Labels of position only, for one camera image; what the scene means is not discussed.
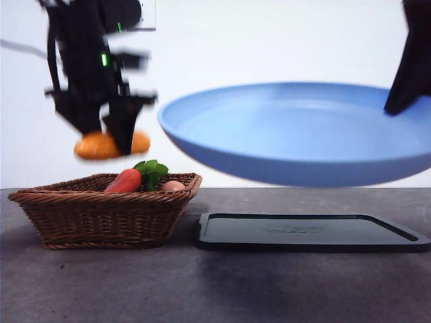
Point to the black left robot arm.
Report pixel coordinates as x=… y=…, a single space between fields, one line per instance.
x=81 y=50

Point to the black flat tray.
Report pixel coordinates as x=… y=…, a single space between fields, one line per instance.
x=303 y=235

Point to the pale brown egg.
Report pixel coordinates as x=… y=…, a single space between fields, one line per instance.
x=173 y=186

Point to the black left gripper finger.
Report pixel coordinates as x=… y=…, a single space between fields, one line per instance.
x=79 y=112
x=124 y=124

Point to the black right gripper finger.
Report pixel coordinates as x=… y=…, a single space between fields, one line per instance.
x=414 y=67

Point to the white wall socket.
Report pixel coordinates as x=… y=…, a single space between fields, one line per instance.
x=149 y=17

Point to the yellow orange corn cob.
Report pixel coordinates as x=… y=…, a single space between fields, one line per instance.
x=94 y=147

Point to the blue round plate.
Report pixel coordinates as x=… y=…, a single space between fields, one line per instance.
x=286 y=141

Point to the brown wicker basket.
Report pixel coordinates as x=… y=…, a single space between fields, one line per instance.
x=101 y=218

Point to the orange carrot with green leaves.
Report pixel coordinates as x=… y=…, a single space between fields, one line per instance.
x=123 y=183

